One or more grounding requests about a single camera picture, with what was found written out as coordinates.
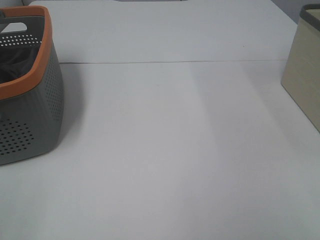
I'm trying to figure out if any dark navy towel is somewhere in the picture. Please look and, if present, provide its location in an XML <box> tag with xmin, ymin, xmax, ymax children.
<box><xmin>0</xmin><ymin>44</ymin><xmax>40</xmax><ymax>84</ymax></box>

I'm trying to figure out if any grey basket with orange rim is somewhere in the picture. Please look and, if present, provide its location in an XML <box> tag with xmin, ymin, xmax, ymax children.
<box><xmin>0</xmin><ymin>5</ymin><xmax>64</xmax><ymax>165</ymax></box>

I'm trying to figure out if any beige fabric storage box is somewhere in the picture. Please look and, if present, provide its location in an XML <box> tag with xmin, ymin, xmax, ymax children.
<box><xmin>280</xmin><ymin>3</ymin><xmax>320</xmax><ymax>130</ymax></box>

